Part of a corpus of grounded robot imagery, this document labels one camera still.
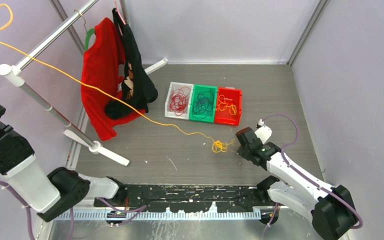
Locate red wire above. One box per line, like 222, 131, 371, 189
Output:
168, 86, 192, 117

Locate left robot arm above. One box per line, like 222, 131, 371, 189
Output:
0, 105, 127, 222

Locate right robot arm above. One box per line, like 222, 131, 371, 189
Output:
235, 125, 361, 240

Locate green plastic bin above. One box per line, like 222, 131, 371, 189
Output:
189, 84, 218, 124

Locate white plastic bin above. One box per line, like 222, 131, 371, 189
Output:
164, 81, 194, 120

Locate red plastic bin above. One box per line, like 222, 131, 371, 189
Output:
214, 86, 243, 126

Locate black shirt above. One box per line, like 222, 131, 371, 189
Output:
112, 8, 158, 113

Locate red shirt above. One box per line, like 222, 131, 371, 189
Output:
80, 17, 140, 141

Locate green hanger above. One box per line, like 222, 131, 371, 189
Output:
84, 28, 96, 51

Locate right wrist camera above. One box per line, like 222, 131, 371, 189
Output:
254, 119, 273, 144

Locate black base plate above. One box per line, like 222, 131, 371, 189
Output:
107, 184, 275, 213

